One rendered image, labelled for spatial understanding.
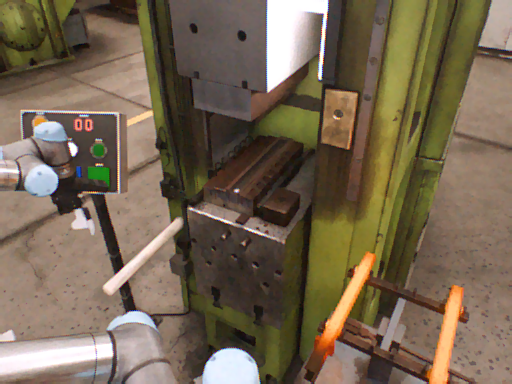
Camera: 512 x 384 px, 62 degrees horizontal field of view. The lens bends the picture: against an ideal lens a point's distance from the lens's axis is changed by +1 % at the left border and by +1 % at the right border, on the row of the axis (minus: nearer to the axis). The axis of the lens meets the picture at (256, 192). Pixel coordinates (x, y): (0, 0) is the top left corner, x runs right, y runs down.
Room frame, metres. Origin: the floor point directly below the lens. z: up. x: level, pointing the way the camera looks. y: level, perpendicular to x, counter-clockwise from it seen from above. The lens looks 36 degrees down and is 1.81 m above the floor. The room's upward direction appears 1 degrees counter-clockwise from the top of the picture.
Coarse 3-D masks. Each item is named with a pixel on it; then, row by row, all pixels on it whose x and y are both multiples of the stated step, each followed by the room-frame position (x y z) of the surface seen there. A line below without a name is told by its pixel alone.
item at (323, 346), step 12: (360, 264) 0.84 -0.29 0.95; (372, 264) 0.85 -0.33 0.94; (360, 276) 0.79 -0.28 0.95; (348, 288) 0.75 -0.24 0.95; (360, 288) 0.76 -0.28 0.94; (348, 300) 0.71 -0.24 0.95; (336, 312) 0.67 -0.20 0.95; (348, 312) 0.68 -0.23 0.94; (336, 324) 0.64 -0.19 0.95; (324, 336) 0.60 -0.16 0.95; (336, 336) 0.62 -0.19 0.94; (324, 348) 0.57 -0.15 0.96; (312, 360) 0.54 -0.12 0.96; (324, 360) 0.56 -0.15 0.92; (312, 372) 0.51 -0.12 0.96
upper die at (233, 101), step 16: (192, 80) 1.19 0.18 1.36; (288, 80) 1.31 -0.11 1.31; (208, 96) 1.16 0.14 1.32; (224, 96) 1.14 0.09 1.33; (240, 96) 1.11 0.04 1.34; (256, 96) 1.12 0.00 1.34; (272, 96) 1.21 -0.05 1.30; (224, 112) 1.14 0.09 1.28; (240, 112) 1.11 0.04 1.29; (256, 112) 1.12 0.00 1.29
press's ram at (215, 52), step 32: (192, 0) 1.18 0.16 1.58; (224, 0) 1.13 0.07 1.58; (256, 0) 1.09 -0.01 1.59; (288, 0) 1.17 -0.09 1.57; (320, 0) 1.21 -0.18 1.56; (192, 32) 1.19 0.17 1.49; (224, 32) 1.13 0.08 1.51; (256, 32) 1.09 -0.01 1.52; (288, 32) 1.18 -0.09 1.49; (320, 32) 1.40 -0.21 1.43; (192, 64) 1.19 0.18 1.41; (224, 64) 1.13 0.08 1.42; (256, 64) 1.09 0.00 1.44; (288, 64) 1.19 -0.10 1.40
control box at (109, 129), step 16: (32, 112) 1.33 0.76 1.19; (48, 112) 1.33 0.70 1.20; (64, 112) 1.32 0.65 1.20; (80, 112) 1.32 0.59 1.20; (96, 112) 1.32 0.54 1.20; (112, 112) 1.32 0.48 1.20; (32, 128) 1.30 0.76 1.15; (64, 128) 1.30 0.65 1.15; (80, 128) 1.29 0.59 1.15; (96, 128) 1.29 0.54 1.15; (112, 128) 1.29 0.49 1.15; (80, 144) 1.27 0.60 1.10; (112, 144) 1.26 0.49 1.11; (80, 160) 1.24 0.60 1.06; (96, 160) 1.24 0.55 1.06; (112, 160) 1.23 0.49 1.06; (112, 176) 1.21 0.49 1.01; (96, 192) 1.18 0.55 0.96; (112, 192) 1.18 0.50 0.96
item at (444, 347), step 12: (456, 288) 0.75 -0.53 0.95; (456, 300) 0.71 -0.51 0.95; (456, 312) 0.67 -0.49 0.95; (444, 324) 0.64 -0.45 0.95; (456, 324) 0.64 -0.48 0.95; (444, 336) 0.60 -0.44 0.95; (444, 348) 0.57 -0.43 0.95; (444, 360) 0.54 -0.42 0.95; (432, 372) 0.51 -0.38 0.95; (444, 372) 0.51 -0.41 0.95
